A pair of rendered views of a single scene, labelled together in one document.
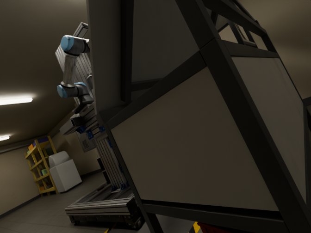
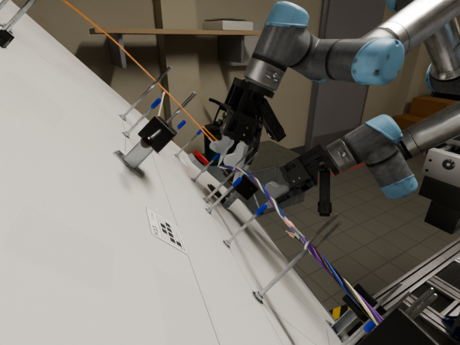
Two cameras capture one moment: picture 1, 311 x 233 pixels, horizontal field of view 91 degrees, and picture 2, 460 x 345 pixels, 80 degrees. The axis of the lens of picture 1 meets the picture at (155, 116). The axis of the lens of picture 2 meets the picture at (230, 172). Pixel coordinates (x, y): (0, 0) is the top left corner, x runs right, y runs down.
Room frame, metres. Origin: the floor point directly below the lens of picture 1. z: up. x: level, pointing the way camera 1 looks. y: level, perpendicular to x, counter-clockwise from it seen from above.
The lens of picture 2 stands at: (1.09, -0.60, 1.43)
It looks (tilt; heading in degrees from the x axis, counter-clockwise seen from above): 25 degrees down; 114
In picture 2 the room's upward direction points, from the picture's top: straight up
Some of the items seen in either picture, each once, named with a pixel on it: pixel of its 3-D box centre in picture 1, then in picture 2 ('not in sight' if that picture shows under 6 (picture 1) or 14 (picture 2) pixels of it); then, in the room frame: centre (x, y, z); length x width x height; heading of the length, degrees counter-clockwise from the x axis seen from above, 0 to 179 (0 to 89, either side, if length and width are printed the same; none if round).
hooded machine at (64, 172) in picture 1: (63, 171); not in sight; (5.11, 3.52, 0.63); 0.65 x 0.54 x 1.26; 54
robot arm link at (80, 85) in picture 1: (80, 90); not in sight; (1.50, 0.57, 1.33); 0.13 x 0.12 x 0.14; 145
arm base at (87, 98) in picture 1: (85, 100); not in sight; (1.50, 0.56, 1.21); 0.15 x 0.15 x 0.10
